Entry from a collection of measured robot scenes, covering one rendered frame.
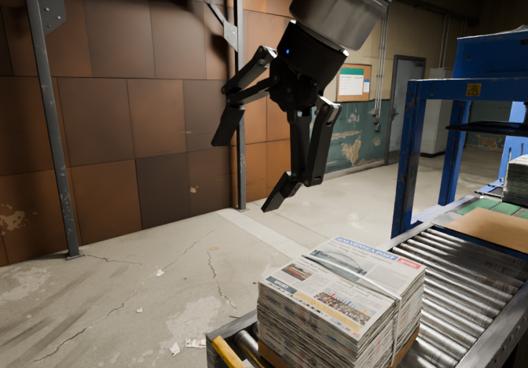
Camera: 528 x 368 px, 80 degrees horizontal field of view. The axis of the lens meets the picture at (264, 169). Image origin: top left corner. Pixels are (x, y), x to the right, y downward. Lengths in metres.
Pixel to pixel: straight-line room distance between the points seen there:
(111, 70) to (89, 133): 0.63
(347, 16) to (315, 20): 0.03
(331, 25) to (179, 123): 3.34
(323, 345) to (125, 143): 2.98
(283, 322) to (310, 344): 0.08
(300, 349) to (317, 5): 0.71
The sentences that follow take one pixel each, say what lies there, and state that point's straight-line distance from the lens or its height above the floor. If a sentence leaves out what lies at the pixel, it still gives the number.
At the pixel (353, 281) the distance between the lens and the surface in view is 0.88.
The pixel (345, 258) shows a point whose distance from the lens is 0.97.
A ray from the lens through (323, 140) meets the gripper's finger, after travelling 0.36.
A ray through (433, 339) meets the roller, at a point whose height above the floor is 0.79.
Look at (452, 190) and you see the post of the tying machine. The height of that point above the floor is 0.82.
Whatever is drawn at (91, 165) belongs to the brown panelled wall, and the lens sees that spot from 3.43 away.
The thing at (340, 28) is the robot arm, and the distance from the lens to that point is 0.34.
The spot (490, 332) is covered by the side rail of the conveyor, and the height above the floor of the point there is 0.80.
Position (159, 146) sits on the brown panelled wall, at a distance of 3.57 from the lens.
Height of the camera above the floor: 1.50
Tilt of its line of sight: 14 degrees down
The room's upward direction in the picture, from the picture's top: straight up
